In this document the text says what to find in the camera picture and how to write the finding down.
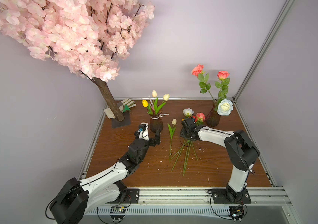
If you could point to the pink blossom artificial tree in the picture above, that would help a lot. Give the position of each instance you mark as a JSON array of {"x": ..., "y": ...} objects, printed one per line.
[{"x": 88, "y": 37}]

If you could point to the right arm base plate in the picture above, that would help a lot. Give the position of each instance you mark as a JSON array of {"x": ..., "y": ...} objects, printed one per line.
[{"x": 226, "y": 196}]

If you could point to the white rose large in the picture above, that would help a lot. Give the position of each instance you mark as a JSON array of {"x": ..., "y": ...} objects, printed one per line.
[{"x": 225, "y": 107}]

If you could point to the right circuit board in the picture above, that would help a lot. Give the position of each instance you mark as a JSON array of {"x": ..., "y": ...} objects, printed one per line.
[{"x": 236, "y": 213}]

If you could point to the circuit board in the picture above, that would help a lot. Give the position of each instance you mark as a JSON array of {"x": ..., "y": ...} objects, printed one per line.
[
  {"x": 236, "y": 213},
  {"x": 117, "y": 213}
]

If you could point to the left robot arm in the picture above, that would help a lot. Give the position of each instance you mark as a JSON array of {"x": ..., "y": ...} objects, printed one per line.
[{"x": 77, "y": 197}]

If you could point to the left red glass vase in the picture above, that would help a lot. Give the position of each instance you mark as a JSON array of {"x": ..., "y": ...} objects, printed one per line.
[{"x": 156, "y": 123}]

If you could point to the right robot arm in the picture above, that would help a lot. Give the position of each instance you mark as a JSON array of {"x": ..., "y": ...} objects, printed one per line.
[{"x": 241, "y": 150}]

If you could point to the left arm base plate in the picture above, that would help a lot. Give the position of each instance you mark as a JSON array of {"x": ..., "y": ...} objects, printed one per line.
[{"x": 128, "y": 196}]

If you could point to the pink rose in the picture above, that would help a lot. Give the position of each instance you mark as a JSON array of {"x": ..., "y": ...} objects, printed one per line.
[
  {"x": 222, "y": 85},
  {"x": 200, "y": 116},
  {"x": 203, "y": 78}
]

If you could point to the left circuit board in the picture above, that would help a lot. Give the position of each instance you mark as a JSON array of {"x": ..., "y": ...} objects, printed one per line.
[{"x": 117, "y": 213}]

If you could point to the aluminium corner profile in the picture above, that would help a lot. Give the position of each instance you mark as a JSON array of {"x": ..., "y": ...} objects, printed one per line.
[{"x": 265, "y": 46}]

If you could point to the white rose small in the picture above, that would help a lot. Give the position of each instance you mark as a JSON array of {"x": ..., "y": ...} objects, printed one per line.
[{"x": 188, "y": 112}]

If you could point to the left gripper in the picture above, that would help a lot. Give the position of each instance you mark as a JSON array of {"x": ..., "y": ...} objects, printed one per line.
[{"x": 156, "y": 139}]

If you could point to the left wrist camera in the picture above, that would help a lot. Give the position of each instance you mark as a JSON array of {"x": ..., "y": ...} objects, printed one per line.
[{"x": 142, "y": 132}]

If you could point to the aluminium mounting rail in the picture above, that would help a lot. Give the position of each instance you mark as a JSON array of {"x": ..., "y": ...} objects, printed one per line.
[{"x": 192, "y": 201}]

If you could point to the cream tulip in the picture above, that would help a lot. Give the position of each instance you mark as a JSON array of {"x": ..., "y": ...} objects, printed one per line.
[
  {"x": 154, "y": 95},
  {"x": 158, "y": 106},
  {"x": 172, "y": 129}
]

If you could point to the right purple glass vase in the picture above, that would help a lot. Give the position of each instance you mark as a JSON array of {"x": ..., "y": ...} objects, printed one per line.
[{"x": 213, "y": 118}]

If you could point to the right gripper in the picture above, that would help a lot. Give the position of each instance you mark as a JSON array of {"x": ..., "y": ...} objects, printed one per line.
[{"x": 187, "y": 128}]

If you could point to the red rose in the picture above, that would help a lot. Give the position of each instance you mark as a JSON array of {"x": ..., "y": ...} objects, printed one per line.
[{"x": 181, "y": 140}]

